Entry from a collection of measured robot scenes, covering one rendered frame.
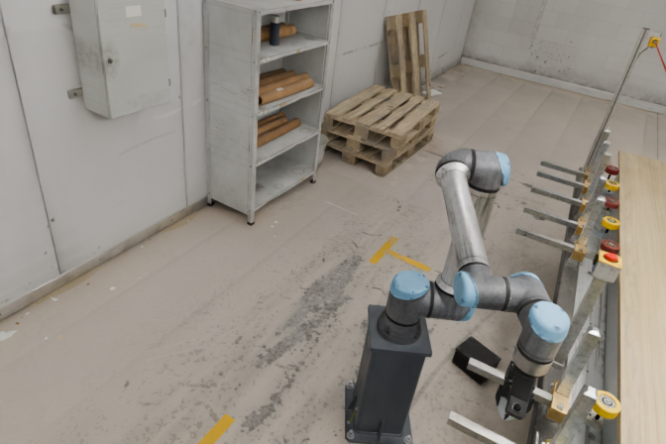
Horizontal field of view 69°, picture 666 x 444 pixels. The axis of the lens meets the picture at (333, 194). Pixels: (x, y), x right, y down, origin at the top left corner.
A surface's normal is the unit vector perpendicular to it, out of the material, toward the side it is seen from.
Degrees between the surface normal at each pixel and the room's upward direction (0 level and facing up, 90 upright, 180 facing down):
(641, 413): 0
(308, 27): 90
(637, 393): 0
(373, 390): 90
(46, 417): 0
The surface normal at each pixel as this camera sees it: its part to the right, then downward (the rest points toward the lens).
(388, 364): -0.02, 0.51
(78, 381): 0.11, -0.85
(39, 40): 0.85, 0.35
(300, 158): -0.51, 0.39
